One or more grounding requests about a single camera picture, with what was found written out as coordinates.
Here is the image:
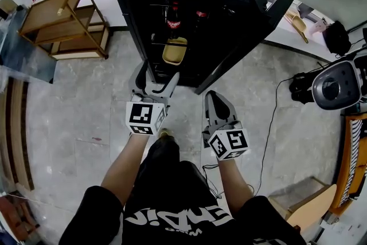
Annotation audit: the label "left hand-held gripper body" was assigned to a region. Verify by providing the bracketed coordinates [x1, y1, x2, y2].
[125, 90, 170, 137]

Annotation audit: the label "plastic wrapped grey box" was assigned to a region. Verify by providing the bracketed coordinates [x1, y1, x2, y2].
[0, 8, 58, 84]

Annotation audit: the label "dark cola bottle red cap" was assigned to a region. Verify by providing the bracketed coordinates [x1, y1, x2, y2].
[194, 10, 210, 30]
[165, 1, 182, 40]

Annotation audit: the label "wooden shelf cart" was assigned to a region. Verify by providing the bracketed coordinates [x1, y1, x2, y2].
[17, 0, 111, 61]

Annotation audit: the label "person's black trousers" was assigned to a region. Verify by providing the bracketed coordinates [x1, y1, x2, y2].
[133, 137, 213, 210]

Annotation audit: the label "person's right forearm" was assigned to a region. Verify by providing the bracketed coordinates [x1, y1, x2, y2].
[217, 159, 255, 215]

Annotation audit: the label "yellow plastic tray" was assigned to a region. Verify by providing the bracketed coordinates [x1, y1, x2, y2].
[162, 36, 189, 65]

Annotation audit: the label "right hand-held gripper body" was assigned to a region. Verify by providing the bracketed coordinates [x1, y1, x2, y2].
[202, 120, 249, 161]

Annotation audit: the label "curved wooden slat panel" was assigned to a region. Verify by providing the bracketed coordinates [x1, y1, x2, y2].
[0, 77, 36, 192]

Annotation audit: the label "yellow frame with striped cloth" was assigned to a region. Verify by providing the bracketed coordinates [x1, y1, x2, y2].
[329, 112, 367, 216]

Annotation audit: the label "pink plastic object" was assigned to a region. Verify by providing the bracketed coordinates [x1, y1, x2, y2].
[310, 17, 329, 36]

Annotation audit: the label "reddish brown crate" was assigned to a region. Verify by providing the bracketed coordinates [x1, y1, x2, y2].
[0, 192, 41, 245]

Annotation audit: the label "person's left tan shoe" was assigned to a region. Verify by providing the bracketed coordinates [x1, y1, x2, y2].
[158, 128, 175, 142]

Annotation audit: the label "black backpack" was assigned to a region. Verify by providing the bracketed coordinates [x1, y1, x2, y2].
[322, 20, 352, 57]

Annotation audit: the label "person's black printed shirt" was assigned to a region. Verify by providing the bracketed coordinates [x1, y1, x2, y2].
[58, 185, 307, 245]

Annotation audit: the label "tan plastic scoop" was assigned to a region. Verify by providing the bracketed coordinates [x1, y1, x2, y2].
[285, 10, 310, 44]

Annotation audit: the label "grey laptop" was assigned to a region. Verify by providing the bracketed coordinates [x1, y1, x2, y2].
[297, 2, 315, 20]

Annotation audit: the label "person's left forearm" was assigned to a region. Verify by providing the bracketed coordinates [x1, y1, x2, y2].
[100, 133, 150, 206]

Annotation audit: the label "light wooden side table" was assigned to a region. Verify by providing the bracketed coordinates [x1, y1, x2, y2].
[268, 177, 338, 230]

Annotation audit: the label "long black cable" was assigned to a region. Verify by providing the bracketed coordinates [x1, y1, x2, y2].
[253, 76, 296, 196]

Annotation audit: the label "white low ledge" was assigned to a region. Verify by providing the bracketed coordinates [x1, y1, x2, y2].
[77, 0, 346, 64]

